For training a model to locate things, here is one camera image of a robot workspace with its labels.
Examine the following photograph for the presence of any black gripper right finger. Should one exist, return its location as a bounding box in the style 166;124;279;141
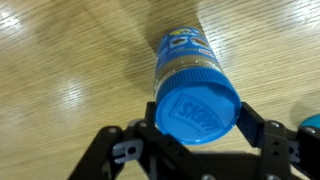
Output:
236;101;320;180

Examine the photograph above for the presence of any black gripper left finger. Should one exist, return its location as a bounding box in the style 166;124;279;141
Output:
68;101;201;180

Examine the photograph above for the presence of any blue plastic jar lid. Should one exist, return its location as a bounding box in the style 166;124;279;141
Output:
154;68;242;146

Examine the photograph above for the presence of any peanut butter jar blue label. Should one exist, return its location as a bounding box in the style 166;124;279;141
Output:
153;26;223;101

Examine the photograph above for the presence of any blue plastic cup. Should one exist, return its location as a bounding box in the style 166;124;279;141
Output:
299;113;320;130

